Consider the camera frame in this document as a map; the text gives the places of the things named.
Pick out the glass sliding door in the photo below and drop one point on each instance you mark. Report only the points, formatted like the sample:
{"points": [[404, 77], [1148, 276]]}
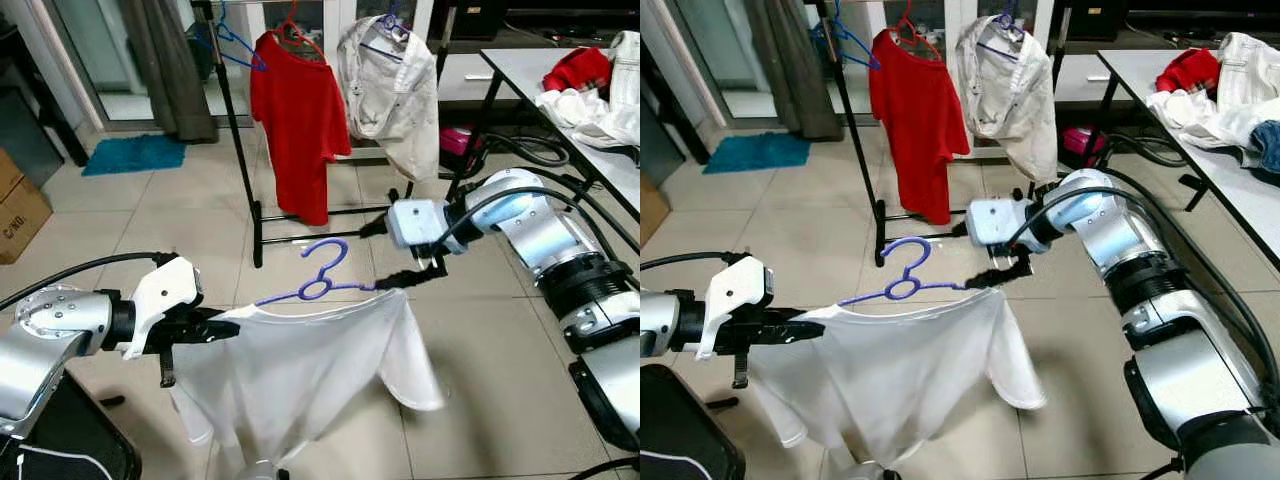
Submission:
{"points": [[90, 50], [710, 50]]}

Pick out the red t-shirt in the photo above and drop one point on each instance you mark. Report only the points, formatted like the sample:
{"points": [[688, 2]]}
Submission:
{"points": [[300, 130], [920, 130]]}

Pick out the black clothes rack silver rail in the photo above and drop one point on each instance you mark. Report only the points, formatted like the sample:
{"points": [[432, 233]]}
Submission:
{"points": [[855, 150], [239, 150]]}

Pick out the black television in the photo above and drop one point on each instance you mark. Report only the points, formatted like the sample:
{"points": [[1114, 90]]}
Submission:
{"points": [[540, 15], [1160, 15]]}

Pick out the blue denim garment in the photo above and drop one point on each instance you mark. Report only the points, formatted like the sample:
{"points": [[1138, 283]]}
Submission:
{"points": [[1268, 148]]}

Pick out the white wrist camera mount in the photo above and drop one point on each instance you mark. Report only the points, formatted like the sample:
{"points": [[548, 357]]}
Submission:
{"points": [[420, 222], [165, 295], [735, 290], [1000, 220]]}

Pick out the grey curtain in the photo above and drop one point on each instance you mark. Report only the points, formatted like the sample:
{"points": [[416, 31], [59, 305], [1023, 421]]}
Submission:
{"points": [[170, 70], [790, 70]]}

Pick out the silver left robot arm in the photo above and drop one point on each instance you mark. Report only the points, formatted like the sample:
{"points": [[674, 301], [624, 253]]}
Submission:
{"points": [[50, 330], [660, 325]]}

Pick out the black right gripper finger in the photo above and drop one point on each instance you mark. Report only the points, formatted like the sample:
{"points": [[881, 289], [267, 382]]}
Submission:
{"points": [[410, 271], [1003, 283], [1003, 272], [405, 283]]}

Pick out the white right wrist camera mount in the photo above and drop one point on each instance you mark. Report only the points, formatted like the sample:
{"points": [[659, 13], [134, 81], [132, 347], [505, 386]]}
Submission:
{"points": [[420, 222], [1000, 220]]}

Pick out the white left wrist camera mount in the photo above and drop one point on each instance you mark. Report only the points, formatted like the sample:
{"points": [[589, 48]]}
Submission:
{"points": [[735, 290], [165, 295]]}

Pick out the white t-shirt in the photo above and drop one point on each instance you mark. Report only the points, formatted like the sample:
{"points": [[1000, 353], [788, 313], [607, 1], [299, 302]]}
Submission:
{"points": [[300, 360], [890, 370]]}

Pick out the large white work table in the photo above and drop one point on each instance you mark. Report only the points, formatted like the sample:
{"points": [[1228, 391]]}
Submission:
{"points": [[1230, 190], [520, 70]]}

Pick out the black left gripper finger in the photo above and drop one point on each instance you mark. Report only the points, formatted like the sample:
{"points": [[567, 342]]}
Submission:
{"points": [[802, 324], [220, 324], [802, 338], [220, 338]]}

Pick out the low white drawer unit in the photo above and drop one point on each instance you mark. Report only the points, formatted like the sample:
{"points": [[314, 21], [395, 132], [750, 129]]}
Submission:
{"points": [[475, 62], [1080, 75]]}

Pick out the white crumpled garment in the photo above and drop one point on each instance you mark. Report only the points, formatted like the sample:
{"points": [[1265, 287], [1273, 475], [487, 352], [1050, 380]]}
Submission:
{"points": [[1210, 118], [595, 115]]}

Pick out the cream white jacket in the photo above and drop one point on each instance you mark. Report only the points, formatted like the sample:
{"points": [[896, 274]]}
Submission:
{"points": [[1010, 100], [395, 100]]}

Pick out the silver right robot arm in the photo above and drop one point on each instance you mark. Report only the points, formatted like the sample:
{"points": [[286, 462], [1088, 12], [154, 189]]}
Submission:
{"points": [[1130, 240], [540, 230]]}

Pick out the black cabinet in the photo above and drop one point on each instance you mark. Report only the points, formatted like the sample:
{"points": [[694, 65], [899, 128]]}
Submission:
{"points": [[660, 130], [30, 110]]}

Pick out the teal floor mat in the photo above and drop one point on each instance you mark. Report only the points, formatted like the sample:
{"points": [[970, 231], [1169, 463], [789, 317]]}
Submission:
{"points": [[135, 155], [757, 153]]}

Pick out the brown printed cardboard box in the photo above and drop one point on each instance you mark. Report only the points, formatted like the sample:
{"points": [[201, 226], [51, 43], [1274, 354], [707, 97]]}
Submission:
{"points": [[653, 210], [22, 210]]}

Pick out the red crumpled garment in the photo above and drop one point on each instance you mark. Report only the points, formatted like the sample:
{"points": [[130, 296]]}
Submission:
{"points": [[577, 70], [1188, 72]]}

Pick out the pink plastic appliance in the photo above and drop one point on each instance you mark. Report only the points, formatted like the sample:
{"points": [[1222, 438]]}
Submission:
{"points": [[460, 143], [1082, 145]]}

